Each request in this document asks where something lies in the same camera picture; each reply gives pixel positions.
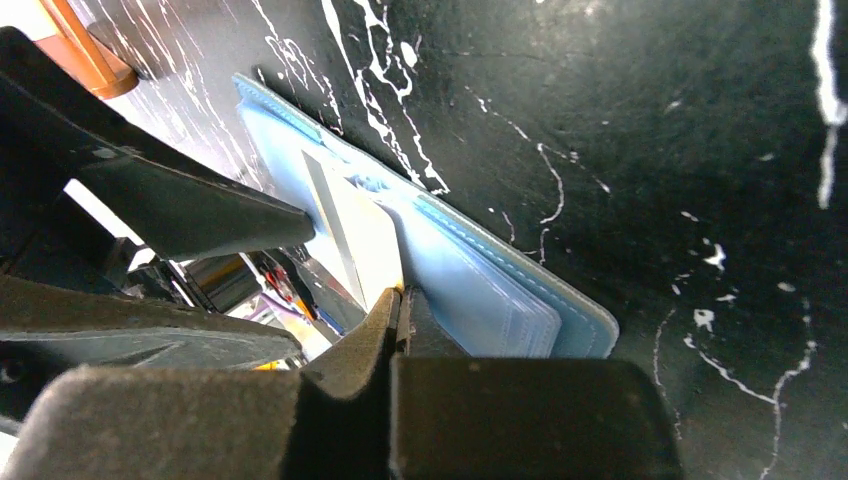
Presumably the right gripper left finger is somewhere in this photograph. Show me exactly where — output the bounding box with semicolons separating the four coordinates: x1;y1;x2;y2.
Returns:
2;289;401;479

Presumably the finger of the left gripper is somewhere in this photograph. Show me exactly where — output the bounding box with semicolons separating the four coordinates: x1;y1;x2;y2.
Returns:
1;275;301;421
1;26;315;261

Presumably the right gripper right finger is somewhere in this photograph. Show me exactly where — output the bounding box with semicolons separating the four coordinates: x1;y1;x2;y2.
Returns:
389;289;683;479

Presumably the blue card holder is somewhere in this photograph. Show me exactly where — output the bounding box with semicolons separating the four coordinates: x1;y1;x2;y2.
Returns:
233;74;619;358

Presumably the tan striped credit card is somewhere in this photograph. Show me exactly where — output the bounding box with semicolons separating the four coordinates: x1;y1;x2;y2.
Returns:
303;154;404;312

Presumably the orange wooden shelf rack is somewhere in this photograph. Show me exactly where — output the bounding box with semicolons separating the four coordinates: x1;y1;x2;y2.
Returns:
35;0;139;100

